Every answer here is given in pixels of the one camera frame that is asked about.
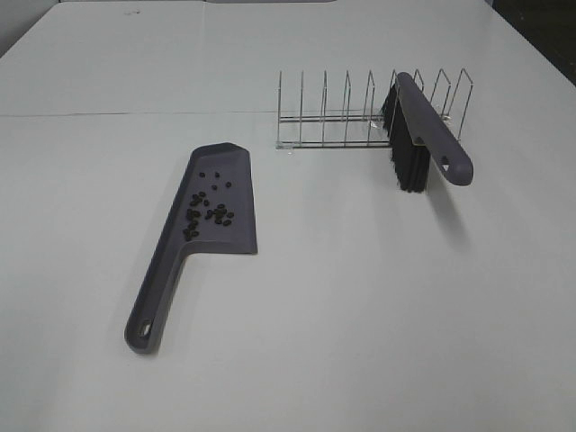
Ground pile of coffee beans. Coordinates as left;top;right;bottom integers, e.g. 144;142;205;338
182;170;235;242

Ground grey hand brush black bristles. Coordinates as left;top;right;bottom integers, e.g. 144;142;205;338
382;72;473;193

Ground metal wire rack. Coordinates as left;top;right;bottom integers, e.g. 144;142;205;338
275;67;475;152

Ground grey plastic dustpan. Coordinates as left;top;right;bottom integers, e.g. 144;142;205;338
124;142;257;355

